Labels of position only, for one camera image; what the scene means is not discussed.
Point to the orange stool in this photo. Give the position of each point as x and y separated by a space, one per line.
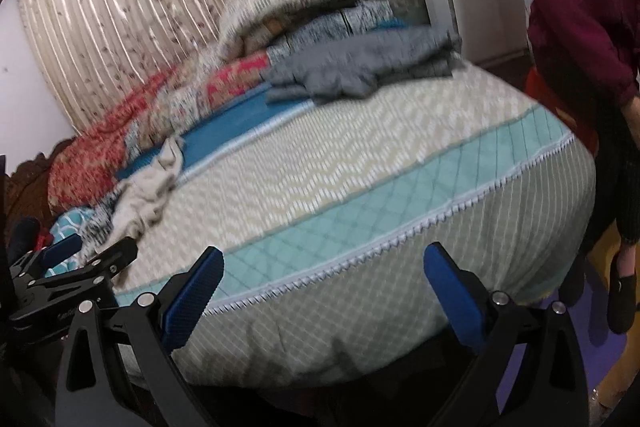
545 92

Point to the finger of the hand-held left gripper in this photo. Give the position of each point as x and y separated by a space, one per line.
105 259
62 247

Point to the carved wooden headboard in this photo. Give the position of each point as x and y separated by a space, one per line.
30 182

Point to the blue white patterned blanket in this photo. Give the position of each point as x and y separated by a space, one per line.
320 29

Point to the bed with patterned sheet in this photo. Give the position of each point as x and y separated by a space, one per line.
350 167

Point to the beige pleated curtain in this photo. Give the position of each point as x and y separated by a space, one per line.
125 7

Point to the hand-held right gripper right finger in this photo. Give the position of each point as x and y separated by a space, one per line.
455 302

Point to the purple floor mat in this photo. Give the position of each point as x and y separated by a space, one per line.
595 322

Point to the grey garment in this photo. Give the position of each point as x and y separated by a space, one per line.
360 57

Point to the teal patterned pillow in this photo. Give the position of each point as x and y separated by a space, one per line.
70 222

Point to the red patterned quilt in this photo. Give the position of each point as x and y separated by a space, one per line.
85 162

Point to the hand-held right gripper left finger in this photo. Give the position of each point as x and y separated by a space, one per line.
195 297

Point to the beige crumpled cloth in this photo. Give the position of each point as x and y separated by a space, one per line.
140 197

